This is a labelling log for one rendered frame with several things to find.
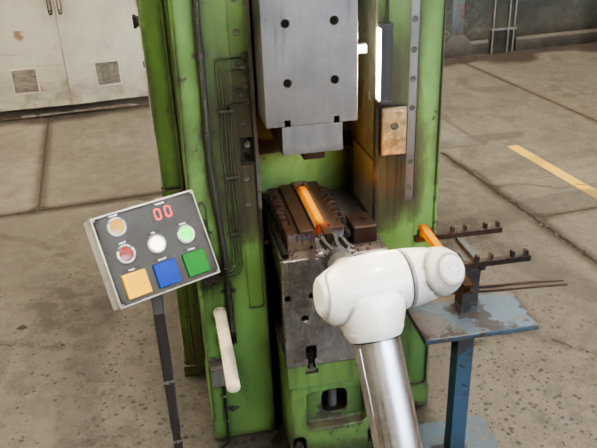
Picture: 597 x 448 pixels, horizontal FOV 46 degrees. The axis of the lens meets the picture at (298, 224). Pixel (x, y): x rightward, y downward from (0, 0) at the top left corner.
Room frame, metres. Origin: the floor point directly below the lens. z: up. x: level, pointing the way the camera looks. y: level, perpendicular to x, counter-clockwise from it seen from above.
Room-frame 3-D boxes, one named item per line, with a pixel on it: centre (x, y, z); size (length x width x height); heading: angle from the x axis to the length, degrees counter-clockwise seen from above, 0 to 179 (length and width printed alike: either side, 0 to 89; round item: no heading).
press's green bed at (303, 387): (2.36, -0.07, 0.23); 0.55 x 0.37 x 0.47; 10
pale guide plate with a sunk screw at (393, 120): (2.32, -0.34, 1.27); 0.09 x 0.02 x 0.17; 100
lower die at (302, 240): (2.34, -0.02, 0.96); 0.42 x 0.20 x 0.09; 10
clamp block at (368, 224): (2.23, -0.22, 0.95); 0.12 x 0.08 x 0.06; 10
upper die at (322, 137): (2.34, -0.02, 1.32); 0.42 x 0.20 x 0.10; 10
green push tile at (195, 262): (1.91, 0.33, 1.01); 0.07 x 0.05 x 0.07; 125
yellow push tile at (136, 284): (1.79, 0.49, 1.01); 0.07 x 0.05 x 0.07; 125
